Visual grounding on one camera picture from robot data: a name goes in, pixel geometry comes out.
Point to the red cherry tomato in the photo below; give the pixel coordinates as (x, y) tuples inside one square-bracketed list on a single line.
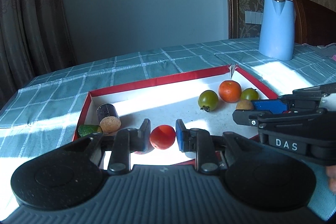
[(162, 137)]

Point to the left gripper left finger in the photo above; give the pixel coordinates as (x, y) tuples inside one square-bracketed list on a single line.
[(127, 141)]

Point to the teal plaid tablecloth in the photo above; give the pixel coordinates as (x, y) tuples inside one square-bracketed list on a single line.
[(43, 115)]

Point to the green tomato with stem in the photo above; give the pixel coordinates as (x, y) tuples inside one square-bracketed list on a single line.
[(208, 101)]

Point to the orange tangerine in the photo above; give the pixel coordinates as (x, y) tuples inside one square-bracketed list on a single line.
[(230, 91)]

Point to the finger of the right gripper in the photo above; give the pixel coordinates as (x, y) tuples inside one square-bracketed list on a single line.
[(305, 99), (246, 118)]

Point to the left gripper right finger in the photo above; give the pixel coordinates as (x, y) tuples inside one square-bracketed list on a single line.
[(198, 141)]

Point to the dark patterned curtain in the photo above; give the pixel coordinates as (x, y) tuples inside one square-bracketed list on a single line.
[(34, 41)]

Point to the white wall switch panel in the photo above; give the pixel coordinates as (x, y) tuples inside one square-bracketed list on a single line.
[(253, 17)]

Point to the brown longan fruit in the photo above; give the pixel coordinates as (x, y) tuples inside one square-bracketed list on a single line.
[(244, 105)]

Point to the green cucumber piece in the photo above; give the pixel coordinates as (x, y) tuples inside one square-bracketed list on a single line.
[(86, 129)]

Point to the blue electric kettle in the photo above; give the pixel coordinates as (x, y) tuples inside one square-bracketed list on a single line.
[(277, 30)]

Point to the brown wooden chair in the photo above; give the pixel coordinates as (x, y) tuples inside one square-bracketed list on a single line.
[(314, 23)]

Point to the person's hand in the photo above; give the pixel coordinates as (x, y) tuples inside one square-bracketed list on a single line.
[(331, 174)]

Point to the green tomato by tangerine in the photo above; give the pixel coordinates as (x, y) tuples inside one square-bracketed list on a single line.
[(249, 94)]

